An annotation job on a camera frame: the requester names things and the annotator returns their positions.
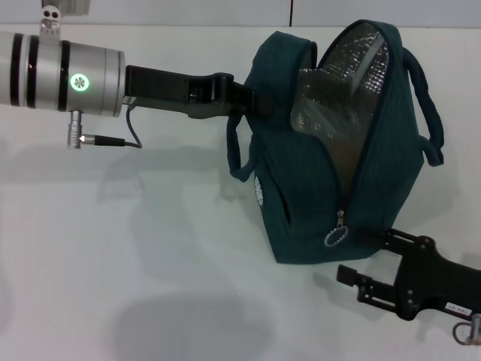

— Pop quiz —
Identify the left arm cable with connector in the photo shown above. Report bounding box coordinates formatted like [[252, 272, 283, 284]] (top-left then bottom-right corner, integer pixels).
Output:
[[66, 96, 144, 150]]

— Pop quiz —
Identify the silver zipper pull ring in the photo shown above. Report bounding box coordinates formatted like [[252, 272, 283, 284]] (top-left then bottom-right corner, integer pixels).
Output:
[[324, 208, 349, 248]]

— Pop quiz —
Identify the dark teal insulated lunch bag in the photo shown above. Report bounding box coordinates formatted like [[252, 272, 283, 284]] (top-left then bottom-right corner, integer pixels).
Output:
[[226, 19, 445, 266]]

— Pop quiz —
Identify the arm cable with connector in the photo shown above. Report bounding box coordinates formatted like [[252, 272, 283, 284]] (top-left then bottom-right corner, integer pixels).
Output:
[[452, 313, 481, 346], [66, 96, 144, 150]]

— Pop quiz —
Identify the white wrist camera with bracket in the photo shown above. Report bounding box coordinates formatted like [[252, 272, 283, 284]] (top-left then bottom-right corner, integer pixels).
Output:
[[37, 0, 93, 39]]

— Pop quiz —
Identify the right arm cable with connector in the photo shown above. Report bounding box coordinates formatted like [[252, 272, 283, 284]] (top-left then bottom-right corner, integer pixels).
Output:
[[452, 313, 481, 346]]

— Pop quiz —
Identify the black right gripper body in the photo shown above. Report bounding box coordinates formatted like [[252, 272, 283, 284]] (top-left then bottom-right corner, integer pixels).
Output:
[[393, 235, 481, 323]]

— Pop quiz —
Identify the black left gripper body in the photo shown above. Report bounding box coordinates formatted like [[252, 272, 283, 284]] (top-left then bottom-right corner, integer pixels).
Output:
[[125, 65, 237, 120]]

